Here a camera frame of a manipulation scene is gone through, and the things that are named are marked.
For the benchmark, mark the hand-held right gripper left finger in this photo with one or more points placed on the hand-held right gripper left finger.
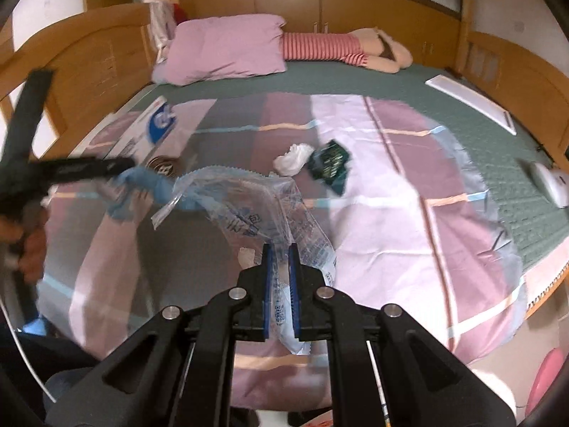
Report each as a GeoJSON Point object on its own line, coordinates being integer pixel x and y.
{"type": "Point", "coordinates": [266, 293]}

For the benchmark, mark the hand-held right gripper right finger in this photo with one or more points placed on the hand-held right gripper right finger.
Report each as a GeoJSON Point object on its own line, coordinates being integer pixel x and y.
{"type": "Point", "coordinates": [294, 293]}

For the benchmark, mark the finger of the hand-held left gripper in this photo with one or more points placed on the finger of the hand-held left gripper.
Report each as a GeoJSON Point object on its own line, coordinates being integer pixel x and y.
{"type": "Point", "coordinates": [89, 169]}

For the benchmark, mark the blue glove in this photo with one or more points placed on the blue glove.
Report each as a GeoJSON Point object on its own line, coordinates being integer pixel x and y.
{"type": "Point", "coordinates": [146, 184]}

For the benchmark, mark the clear printed plastic bag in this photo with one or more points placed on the clear printed plastic bag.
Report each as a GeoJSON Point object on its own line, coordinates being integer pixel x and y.
{"type": "Point", "coordinates": [266, 213]}

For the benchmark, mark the person's left hand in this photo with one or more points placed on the person's left hand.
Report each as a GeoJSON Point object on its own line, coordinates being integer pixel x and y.
{"type": "Point", "coordinates": [34, 253]}

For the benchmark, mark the brown round cup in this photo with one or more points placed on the brown round cup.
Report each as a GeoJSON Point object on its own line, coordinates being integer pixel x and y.
{"type": "Point", "coordinates": [162, 167]}

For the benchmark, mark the white blue printed carton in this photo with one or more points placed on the white blue printed carton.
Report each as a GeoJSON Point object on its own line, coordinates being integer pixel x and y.
{"type": "Point", "coordinates": [153, 122]}

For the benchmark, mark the pink checked blanket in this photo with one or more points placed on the pink checked blanket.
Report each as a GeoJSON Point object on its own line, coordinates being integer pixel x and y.
{"type": "Point", "coordinates": [378, 253]}

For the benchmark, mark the wooden bed headboard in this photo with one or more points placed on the wooden bed headboard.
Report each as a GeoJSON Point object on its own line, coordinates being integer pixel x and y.
{"type": "Point", "coordinates": [89, 53]}

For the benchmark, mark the dark green snack wrapper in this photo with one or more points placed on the dark green snack wrapper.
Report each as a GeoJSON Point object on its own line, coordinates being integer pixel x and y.
{"type": "Point", "coordinates": [331, 164]}

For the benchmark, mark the crumpled white tissue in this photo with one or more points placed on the crumpled white tissue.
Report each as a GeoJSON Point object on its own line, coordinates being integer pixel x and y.
{"type": "Point", "coordinates": [293, 158]}

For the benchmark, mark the pink pillow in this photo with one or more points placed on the pink pillow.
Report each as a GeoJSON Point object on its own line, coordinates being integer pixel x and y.
{"type": "Point", "coordinates": [226, 49]}

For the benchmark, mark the person's dark clothing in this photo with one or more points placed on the person's dark clothing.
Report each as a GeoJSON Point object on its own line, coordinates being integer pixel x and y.
{"type": "Point", "coordinates": [40, 364]}

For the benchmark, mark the green bedspread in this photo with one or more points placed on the green bedspread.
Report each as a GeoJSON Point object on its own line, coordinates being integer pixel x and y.
{"type": "Point", "coordinates": [400, 84]}

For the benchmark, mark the striped plush doll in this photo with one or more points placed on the striped plush doll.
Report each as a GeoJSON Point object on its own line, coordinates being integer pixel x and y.
{"type": "Point", "coordinates": [324, 46]}

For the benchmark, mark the white long board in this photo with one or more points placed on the white long board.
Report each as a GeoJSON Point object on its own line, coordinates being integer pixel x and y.
{"type": "Point", "coordinates": [471, 100]}

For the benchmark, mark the pink stool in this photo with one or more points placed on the pink stool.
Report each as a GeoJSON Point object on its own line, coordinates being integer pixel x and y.
{"type": "Point", "coordinates": [549, 378]}

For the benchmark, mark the white handheld device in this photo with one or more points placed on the white handheld device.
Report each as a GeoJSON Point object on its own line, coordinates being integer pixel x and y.
{"type": "Point", "coordinates": [551, 182]}

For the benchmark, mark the wooden bed footboard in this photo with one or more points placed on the wooden bed footboard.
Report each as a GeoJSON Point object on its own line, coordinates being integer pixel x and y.
{"type": "Point", "coordinates": [511, 53]}

